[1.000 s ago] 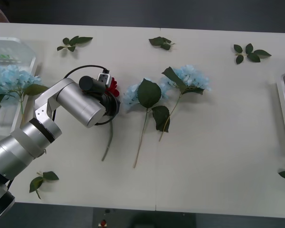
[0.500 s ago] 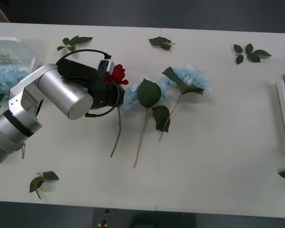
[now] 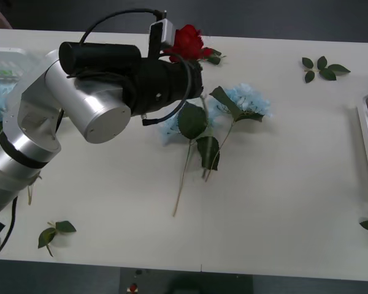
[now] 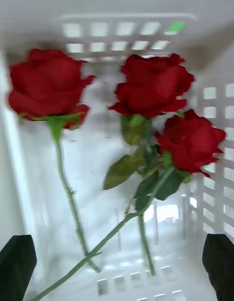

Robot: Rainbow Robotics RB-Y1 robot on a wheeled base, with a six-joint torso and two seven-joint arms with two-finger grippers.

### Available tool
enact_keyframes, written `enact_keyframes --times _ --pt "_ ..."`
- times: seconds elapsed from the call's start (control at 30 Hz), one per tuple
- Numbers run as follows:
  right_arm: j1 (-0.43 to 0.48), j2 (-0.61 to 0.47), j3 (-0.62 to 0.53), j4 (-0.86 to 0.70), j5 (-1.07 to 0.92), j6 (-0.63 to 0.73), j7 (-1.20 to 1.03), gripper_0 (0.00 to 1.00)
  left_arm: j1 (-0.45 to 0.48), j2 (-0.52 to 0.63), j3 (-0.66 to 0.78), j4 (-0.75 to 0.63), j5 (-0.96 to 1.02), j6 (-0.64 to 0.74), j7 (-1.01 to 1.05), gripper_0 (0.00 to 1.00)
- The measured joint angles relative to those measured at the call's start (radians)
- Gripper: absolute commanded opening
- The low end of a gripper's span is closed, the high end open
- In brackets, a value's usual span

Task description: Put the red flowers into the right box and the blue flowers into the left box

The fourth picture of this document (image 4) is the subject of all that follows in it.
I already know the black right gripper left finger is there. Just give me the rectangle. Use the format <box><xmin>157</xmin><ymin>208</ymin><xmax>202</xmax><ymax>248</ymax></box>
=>
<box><xmin>0</xmin><ymin>234</ymin><xmax>37</xmax><ymax>301</ymax></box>

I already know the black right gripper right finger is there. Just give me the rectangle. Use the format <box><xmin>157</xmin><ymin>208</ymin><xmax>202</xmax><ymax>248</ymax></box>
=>
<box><xmin>202</xmin><ymin>233</ymin><xmax>234</xmax><ymax>301</ymax></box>

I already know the red rose with several leaves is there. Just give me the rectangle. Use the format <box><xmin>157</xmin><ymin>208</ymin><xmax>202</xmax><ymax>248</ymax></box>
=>
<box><xmin>30</xmin><ymin>109</ymin><xmax>227</xmax><ymax>301</ymax></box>

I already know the red rose with bare stem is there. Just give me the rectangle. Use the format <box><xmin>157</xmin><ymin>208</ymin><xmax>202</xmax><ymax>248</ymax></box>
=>
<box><xmin>8</xmin><ymin>48</ymin><xmax>102</xmax><ymax>274</ymax></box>

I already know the red rose with one leaf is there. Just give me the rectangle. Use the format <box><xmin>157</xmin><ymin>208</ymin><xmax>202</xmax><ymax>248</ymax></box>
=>
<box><xmin>102</xmin><ymin>53</ymin><xmax>195</xmax><ymax>277</ymax></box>

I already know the shallow white plastic box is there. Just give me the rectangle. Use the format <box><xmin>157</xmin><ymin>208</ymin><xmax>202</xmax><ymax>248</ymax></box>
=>
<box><xmin>0</xmin><ymin>0</ymin><xmax>234</xmax><ymax>301</ymax></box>

